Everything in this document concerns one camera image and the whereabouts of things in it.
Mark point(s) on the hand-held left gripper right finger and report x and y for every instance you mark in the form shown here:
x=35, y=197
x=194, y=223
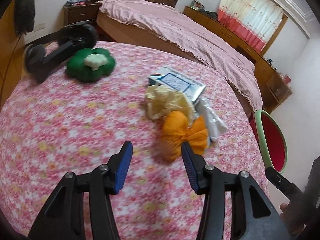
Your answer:
x=191, y=170

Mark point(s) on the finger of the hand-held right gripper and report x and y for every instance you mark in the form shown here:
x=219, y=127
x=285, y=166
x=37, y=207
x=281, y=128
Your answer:
x=280, y=181

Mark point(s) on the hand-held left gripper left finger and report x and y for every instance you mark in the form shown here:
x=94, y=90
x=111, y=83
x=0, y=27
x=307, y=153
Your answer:
x=121, y=172

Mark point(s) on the red bucket with green rim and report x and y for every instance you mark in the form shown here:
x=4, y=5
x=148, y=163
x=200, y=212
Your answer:
x=272, y=142

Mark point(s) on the orange cloth bag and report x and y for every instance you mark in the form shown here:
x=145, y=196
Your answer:
x=175, y=130

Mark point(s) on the white plastic bag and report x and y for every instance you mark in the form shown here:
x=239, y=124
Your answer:
x=212, y=120

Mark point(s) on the cream wrapper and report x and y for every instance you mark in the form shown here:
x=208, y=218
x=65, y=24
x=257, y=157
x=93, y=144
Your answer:
x=160, y=102

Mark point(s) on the white and blue medicine box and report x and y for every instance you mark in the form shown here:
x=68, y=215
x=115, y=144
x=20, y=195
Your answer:
x=175, y=81

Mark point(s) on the person's right hand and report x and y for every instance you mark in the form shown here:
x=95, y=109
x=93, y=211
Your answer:
x=292, y=222

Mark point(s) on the pink floral tablecloth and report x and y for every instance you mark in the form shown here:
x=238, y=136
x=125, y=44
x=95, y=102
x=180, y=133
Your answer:
x=75, y=120

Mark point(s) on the small red box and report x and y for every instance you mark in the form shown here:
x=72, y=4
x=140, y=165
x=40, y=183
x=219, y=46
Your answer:
x=287, y=78

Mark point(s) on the long wooden cabinet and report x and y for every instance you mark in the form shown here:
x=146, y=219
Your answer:
x=262, y=67

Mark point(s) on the green flower plush toy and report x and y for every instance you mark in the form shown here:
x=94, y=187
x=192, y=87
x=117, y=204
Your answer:
x=77, y=65

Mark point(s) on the pink checked bedspread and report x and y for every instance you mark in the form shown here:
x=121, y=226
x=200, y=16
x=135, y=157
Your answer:
x=187, y=37

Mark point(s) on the dark clothes pile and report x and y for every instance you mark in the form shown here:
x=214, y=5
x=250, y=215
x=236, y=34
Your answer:
x=208, y=13

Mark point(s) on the dark wooden nightstand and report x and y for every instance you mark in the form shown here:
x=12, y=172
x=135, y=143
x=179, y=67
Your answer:
x=80, y=15

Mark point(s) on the light wooden wardrobe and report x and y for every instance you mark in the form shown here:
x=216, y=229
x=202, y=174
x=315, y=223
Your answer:
x=7, y=55

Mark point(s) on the white and red curtain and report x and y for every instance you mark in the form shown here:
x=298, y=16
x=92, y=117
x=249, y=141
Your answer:
x=250, y=12

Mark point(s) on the folded patterned cloth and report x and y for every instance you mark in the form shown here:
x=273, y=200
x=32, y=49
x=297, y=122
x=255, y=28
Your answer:
x=76, y=3

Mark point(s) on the black jacket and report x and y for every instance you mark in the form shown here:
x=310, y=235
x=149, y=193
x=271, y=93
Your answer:
x=23, y=10

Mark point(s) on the black suction cup mount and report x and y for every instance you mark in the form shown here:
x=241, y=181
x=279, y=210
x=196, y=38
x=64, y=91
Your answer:
x=50, y=57

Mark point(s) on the white wall socket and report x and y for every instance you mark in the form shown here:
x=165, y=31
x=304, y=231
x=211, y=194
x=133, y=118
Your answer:
x=41, y=26

